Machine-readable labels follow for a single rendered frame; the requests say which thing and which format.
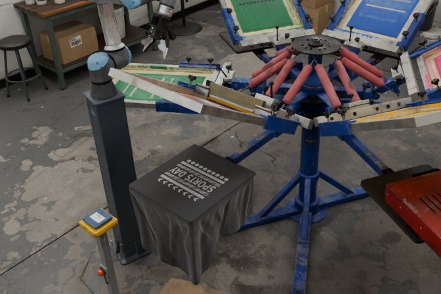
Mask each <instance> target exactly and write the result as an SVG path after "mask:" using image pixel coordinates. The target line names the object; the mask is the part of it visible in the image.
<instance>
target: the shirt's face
mask: <svg viewBox="0 0 441 294"><path fill-rule="evenodd" d="M187 158H188V159H191V160H192V161H195V162H196V163H199V164H200V165H202V166H204V167H206V168H208V169H211V170H213V171H215V172H217V173H219V174H221V175H223V176H225V177H227V178H229V180H228V181H226V182H225V183H224V184H222V185H221V186H219V187H218V188H217V189H216V190H214V191H212V192H211V193H210V194H209V195H207V196H205V197H204V198H203V199H202V200H200V201H199V202H197V203H196V202H195V201H193V200H191V199H190V198H187V197H186V196H184V195H182V194H180V193H178V192H177V191H175V190H173V189H172V188H170V187H168V186H166V185H164V184H162V183H160V182H159V181H157V180H156V178H158V177H159V176H161V175H162V174H164V173H165V172H167V171H168V170H170V169H172V168H173V167H174V166H176V165H178V164H179V163H181V162H182V161H184V160H186V159H187ZM254 173H255V172H254V171H251V170H249V169H247V168H245V167H243V166H241V165H238V164H237V163H234V162H233V161H230V160H228V159H226V158H224V157H221V156H219V155H217V154H215V153H213V152H210V151H209V150H206V149H205V148H202V147H200V146H198V145H196V144H194V145H192V146H191V147H189V148H187V149H185V150H184V151H183V152H181V153H179V154H178V155H176V156H175V157H173V158H171V159H170V160H168V161H166V162H165V163H163V164H162V165H160V166H159V167H157V168H155V169H154V170H152V171H150V172H149V173H147V174H146V175H144V176H143V177H141V178H139V179H138V180H136V181H134V182H133V183H131V184H130V186H132V187H133V188H135V189H136V190H138V191H139V192H142V193H143V194H145V195H146V196H148V197H150V198H152V199H153V200H155V201H157V202H158V203H160V204H162V205H163V206H165V207H167V208H168V209H170V210H172V211H174V212H175V213H177V214H178V215H180V216H182V217H184V218H185V219H187V220H189V221H192V220H193V219H195V218H196V217H197V216H198V215H200V214H201V213H203V212H204V211H205V210H206V209H208V208H209V207H210V206H212V205H213V204H214V203H216V202H217V201H219V200H220V199H221V198H222V197H224V196H225V195H227V193H229V192H230V191H232V190H233V189H235V187H237V186H238V185H240V184H241V183H242V182H243V181H245V180H246V179H248V178H249V177H250V176H251V175H253V174H254Z"/></svg>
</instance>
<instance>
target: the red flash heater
mask: <svg viewBox="0 0 441 294"><path fill-rule="evenodd" d="M385 194H386V195H385V201H386V202H387V203H388V204H389V205H390V206H391V207H392V208H393V209H394V210H395V211H396V212H397V213H398V215H399V216H400V217H401V218H402V219H403V220H404V221H405V222H406V223H407V224H408V225H409V226H410V227H411V228H412V229H413V230H414V231H415V232H416V233H417V235H418V236H419V237H420V238H421V239H422V240H423V241H424V242H425V243H426V244H427V245H428V246H429V247H430V248H431V249H432V250H433V251H434V252H435V253H436V254H437V255H438V256H439V257H440V258H441V170H439V171H435V172H432V173H427V174H424V175H420V176H417V177H412V178H408V179H405V180H400V181H398V182H393V183H390V184H386V185H385Z"/></svg>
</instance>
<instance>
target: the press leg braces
mask: <svg viewBox="0 0 441 294"><path fill-rule="evenodd" d="M319 172H320V174H319V177H320V178H321V179H323V180H325V181H326V182H328V183H330V184H331V185H333V186H334V187H336V188H338V189H340V190H341V191H342V192H341V193H342V195H343V196H344V197H345V198H346V197H349V196H354V195H357V194H358V193H357V192H356V191H355V190H354V189H353V188H352V189H350V188H348V187H346V186H345V185H343V184H341V183H340V182H338V181H337V180H335V179H334V178H332V177H330V176H329V175H327V174H325V173H324V172H322V171H321V170H319ZM300 181H301V177H300V176H299V174H298V173H297V174H296V175H295V176H294V177H293V178H292V179H291V180H290V181H289V182H288V183H287V184H286V185H285V186H284V187H283V189H282V190H281V191H280V192H279V193H278V194H277V195H276V196H275V197H274V198H273V199H272V200H271V201H270V202H269V203H268V204H267V205H266V206H265V207H264V208H263V209H262V210H261V211H260V212H259V213H256V214H254V216H255V218H256V220H257V221H259V220H262V219H267V218H270V217H271V215H270V213H269V212H271V210H273V208H275V206H277V204H279V202H281V201H282V200H283V199H284V198H285V197H286V195H288V193H290V191H292V189H294V187H296V185H298V183H300ZM310 185H311V179H307V178H306V179H305V183H304V204H303V220H302V228H301V231H299V239H298V243H308V240H309V232H307V230H308V216H309V206H310Z"/></svg>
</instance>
